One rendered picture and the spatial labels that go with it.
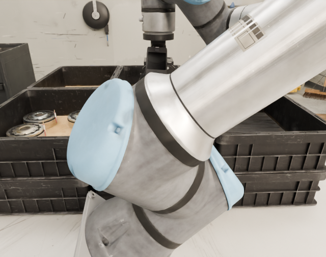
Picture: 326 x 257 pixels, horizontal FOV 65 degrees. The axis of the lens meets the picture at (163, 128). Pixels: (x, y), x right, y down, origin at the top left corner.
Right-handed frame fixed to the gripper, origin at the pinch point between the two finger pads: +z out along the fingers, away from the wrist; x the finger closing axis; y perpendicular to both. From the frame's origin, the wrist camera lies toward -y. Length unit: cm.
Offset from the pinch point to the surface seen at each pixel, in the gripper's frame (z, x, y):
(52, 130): 10.9, 34.4, 17.1
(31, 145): 2.5, 28.6, -8.7
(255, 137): 1.6, -21.9, -8.5
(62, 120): 10.9, 33.7, 25.0
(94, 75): 5, 31, 70
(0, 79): 24, 115, 134
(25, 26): -2, 178, 332
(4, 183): 12.6, 37.1, -8.7
